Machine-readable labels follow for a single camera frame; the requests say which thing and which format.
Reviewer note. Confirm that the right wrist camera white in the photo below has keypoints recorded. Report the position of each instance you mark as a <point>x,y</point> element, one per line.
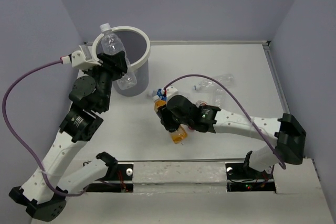
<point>169,92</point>

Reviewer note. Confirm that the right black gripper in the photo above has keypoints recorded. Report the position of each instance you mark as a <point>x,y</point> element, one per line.
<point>164,113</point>

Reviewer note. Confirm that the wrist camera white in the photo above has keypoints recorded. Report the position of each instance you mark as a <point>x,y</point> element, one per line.
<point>82,59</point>
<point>169,92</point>

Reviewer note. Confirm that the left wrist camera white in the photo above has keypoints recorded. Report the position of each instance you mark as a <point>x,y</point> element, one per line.
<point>82,59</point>

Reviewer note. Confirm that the grey bin with white rim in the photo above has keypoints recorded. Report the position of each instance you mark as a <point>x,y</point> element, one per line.
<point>137,48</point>

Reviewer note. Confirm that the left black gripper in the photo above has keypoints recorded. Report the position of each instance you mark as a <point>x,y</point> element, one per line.
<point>118,61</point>

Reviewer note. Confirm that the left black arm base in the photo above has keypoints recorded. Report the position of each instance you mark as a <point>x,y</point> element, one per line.
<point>119,181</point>

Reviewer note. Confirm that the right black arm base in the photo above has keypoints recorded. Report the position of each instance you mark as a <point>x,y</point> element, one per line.
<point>240,180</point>

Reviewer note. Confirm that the red cap crushed bottle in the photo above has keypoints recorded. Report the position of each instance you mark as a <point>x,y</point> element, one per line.
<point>200,102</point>

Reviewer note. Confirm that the blue label clear bottle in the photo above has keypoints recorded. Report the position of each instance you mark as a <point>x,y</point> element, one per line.
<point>157,94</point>

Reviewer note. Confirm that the clear bottle pale cap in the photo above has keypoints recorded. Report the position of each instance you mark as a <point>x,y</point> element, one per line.
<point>218,98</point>

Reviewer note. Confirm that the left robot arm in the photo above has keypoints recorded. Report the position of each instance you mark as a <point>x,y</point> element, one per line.
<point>46,192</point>

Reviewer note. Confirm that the orange milk tea bottle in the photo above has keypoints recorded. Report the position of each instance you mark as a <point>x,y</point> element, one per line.
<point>176,131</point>

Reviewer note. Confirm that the clear bottle white cap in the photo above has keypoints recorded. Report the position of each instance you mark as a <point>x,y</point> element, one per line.
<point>112,45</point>

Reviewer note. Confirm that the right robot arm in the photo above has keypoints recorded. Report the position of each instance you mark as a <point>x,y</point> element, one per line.
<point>284,137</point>

